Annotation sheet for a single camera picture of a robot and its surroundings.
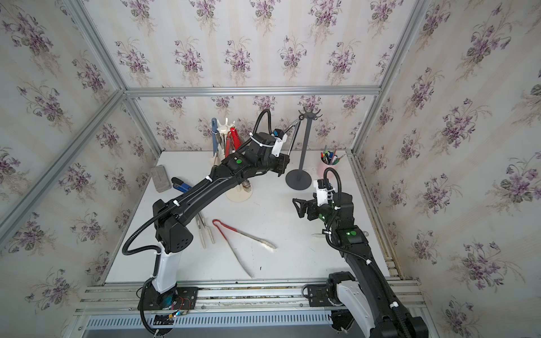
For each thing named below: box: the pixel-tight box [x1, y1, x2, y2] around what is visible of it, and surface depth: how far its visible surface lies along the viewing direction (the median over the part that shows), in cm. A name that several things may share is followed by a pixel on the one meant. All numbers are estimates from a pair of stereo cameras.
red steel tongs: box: [225, 130, 234, 158], surface depth 75 cm
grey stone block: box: [150, 164, 172, 193], surface depth 106 cm
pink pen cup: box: [316, 150, 341, 180], surface depth 106 cm
